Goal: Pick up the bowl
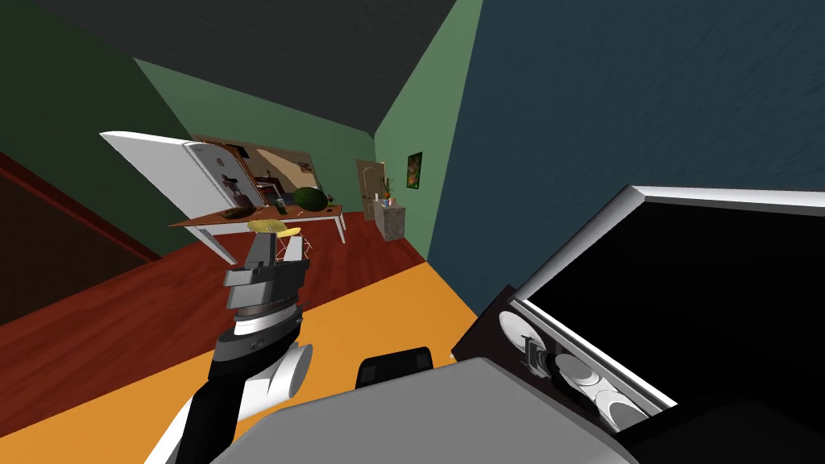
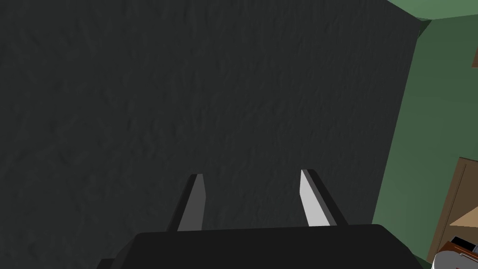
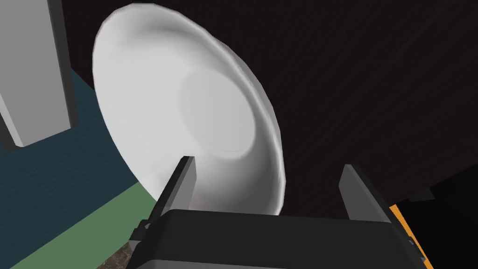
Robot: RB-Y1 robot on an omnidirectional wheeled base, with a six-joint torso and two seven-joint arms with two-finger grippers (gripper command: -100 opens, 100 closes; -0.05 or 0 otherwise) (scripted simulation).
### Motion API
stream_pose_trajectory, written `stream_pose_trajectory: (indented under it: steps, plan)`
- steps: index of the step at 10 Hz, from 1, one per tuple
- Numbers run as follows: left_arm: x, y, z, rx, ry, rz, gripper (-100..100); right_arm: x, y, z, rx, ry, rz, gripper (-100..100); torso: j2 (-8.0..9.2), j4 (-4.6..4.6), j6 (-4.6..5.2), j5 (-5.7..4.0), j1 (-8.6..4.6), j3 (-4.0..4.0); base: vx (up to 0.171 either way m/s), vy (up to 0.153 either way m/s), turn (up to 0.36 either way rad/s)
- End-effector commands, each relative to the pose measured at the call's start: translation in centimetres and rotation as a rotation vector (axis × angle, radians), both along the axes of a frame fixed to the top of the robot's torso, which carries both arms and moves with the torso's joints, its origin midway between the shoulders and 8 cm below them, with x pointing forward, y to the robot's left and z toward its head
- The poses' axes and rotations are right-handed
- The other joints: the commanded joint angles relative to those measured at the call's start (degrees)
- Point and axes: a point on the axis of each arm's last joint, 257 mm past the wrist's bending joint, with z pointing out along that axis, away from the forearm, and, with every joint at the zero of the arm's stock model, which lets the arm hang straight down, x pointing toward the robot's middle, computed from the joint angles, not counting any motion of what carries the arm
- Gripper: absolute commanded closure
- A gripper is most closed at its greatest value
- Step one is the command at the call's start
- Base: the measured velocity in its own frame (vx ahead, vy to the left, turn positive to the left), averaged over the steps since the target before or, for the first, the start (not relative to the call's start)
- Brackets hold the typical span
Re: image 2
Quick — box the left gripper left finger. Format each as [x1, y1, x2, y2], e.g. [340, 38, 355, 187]
[166, 173, 207, 232]

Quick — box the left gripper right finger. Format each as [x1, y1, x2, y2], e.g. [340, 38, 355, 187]
[299, 169, 349, 227]

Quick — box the brown wooden cabinet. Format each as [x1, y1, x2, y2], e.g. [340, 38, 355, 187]
[427, 156, 478, 262]

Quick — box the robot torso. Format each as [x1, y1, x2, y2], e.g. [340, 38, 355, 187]
[430, 236, 478, 269]

